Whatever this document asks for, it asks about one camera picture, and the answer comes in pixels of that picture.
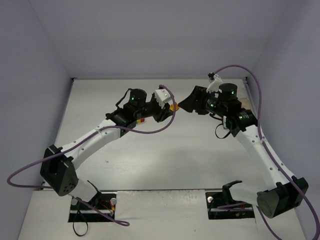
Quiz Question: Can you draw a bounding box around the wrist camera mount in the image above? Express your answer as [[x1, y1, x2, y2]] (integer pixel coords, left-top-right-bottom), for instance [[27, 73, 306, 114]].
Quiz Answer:
[[206, 72, 223, 93], [154, 88, 172, 109]]

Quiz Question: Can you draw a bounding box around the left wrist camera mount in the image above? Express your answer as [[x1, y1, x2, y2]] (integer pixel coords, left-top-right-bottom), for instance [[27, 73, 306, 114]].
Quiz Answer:
[[154, 88, 172, 109]]

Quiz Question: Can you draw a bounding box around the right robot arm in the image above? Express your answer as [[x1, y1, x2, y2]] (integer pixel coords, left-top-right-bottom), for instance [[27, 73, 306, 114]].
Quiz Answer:
[[178, 83, 309, 219]]

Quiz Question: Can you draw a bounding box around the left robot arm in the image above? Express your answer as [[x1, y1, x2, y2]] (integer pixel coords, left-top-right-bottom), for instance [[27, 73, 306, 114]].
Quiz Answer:
[[40, 85, 175, 206]]

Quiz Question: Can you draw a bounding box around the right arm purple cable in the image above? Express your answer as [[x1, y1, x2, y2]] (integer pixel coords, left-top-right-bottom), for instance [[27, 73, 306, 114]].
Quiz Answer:
[[207, 64, 320, 240]]

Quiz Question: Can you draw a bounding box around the yellow round printed lego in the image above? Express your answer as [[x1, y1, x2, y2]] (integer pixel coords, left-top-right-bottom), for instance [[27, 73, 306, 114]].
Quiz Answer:
[[169, 102, 180, 112]]

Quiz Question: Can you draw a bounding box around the green yellow red lego stack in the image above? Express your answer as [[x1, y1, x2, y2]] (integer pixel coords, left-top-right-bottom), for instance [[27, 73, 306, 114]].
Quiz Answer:
[[136, 118, 146, 124]]

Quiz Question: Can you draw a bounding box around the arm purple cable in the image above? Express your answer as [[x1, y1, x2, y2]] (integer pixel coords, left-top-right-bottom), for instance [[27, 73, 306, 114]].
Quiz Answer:
[[207, 64, 320, 240], [6, 84, 177, 227]]

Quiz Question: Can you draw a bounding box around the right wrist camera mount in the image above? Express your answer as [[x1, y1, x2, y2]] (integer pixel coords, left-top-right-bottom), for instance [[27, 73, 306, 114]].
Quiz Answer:
[[206, 72, 223, 93]]

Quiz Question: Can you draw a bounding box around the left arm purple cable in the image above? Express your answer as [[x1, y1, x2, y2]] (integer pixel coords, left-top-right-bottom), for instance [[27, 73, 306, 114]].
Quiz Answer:
[[6, 84, 177, 227]]

